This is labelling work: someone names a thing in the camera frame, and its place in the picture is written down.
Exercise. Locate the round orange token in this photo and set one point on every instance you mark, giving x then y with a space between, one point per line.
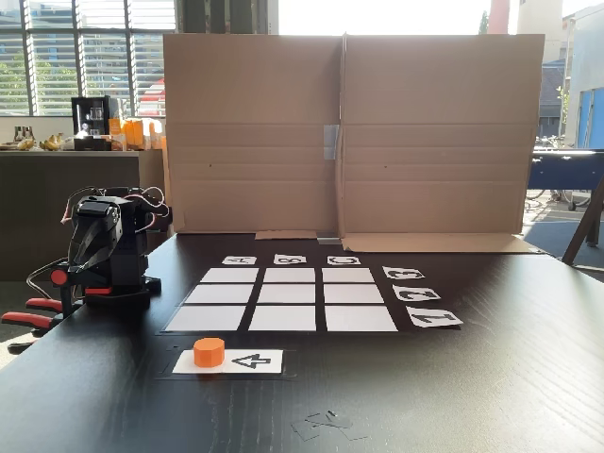
208 351

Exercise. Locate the brown cardboard screen large flap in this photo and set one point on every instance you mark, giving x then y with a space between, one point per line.
439 118

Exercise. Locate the white nine-square grid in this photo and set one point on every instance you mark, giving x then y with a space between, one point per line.
288 292

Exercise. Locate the glass bottles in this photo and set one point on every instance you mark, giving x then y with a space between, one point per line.
23 133

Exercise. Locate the dark kitchen counter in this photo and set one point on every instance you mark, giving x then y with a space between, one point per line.
47 212

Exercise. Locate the black coffee machine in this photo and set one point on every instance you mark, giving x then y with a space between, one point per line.
92 115

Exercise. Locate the wooden stand leg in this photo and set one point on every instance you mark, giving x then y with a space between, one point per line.
585 222

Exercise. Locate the grey tape strip on cardboard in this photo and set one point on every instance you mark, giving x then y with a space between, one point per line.
331 141

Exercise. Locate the bunch of bananas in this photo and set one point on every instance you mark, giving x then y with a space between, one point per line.
51 142

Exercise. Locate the paper label number 1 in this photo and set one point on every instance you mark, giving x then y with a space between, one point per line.
434 317

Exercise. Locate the red black bar clamp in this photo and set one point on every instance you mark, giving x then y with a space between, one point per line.
59 277

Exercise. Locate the orange carton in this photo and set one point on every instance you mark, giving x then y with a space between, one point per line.
117 134
133 132

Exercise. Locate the paper label number 3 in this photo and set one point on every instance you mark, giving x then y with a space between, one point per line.
403 273

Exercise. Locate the white arrow paper sheet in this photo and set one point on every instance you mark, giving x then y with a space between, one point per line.
255 362

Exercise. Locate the paper label letter A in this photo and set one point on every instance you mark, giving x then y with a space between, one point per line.
239 260

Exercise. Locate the paper label number 2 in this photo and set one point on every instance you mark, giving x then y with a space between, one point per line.
416 293

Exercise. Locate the paper label letter B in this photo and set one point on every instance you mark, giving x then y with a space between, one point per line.
290 259

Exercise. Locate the grey tape strip on table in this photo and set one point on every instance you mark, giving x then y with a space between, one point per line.
329 241

